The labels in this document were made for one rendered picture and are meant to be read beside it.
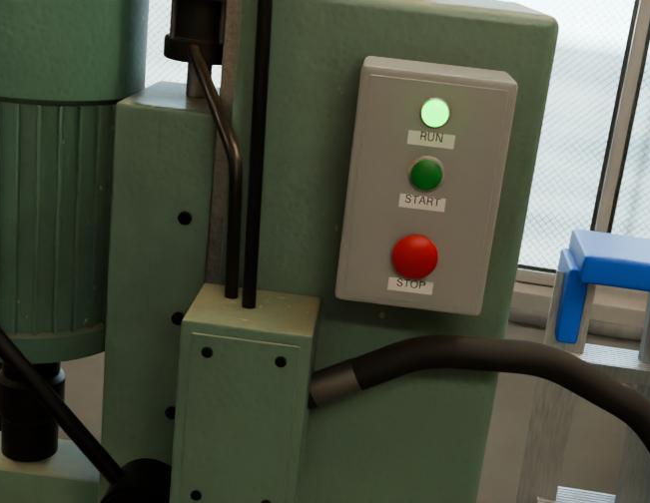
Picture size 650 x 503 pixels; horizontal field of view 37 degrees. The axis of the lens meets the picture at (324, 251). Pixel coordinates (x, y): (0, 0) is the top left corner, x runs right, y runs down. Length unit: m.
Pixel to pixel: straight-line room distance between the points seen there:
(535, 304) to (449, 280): 1.59
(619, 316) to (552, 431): 0.71
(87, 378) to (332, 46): 1.91
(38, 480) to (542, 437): 0.91
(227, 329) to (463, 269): 0.16
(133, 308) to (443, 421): 0.26
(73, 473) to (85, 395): 1.61
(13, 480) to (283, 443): 0.33
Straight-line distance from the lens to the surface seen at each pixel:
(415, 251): 0.64
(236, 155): 0.68
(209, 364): 0.67
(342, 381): 0.69
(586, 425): 2.37
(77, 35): 0.76
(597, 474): 2.43
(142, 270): 0.79
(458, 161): 0.63
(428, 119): 0.62
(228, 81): 0.73
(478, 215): 0.64
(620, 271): 1.50
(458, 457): 0.78
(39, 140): 0.77
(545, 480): 1.63
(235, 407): 0.68
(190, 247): 0.77
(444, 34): 0.68
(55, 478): 0.93
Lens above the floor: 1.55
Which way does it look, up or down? 17 degrees down
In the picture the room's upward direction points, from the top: 6 degrees clockwise
